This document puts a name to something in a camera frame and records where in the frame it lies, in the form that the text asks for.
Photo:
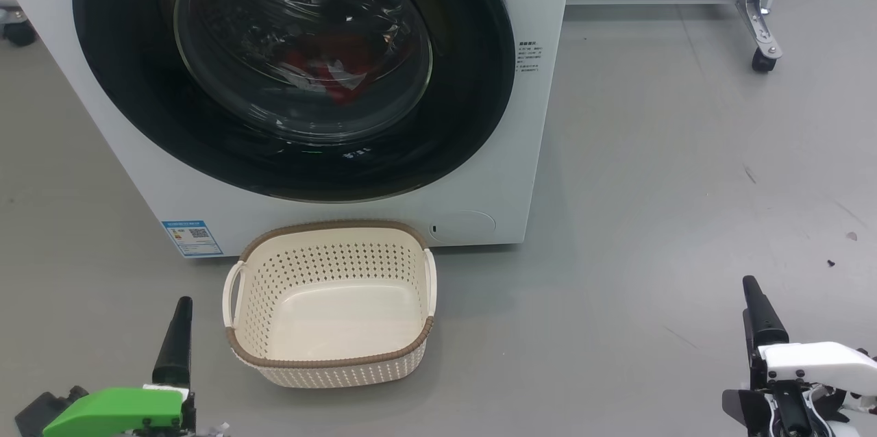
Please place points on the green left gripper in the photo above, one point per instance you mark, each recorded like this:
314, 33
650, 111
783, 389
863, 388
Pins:
116, 413

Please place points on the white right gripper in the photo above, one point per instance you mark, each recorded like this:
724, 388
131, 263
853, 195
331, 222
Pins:
815, 361

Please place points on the washing machine glass door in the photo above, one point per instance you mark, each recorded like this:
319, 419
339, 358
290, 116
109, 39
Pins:
137, 94

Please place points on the red and white garment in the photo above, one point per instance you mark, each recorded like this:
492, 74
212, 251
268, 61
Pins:
342, 84

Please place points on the cream laundry basket brown rim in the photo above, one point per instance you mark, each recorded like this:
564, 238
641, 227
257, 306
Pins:
329, 314

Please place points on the white front-load washing machine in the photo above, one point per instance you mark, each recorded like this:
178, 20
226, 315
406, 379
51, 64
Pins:
342, 214

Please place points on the round grey filter access cover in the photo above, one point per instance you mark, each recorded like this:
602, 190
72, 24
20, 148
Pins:
466, 226

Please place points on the blue energy label sticker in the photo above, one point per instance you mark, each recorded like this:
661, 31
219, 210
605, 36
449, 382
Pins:
192, 238

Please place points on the silver metal leg with caster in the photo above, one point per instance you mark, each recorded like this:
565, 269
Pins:
760, 5

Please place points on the small printed text sticker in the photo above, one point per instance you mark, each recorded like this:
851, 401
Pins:
529, 57

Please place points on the black caster wheel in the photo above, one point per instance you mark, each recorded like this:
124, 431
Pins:
19, 31

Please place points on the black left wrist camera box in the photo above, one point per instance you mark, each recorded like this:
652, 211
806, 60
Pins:
48, 413

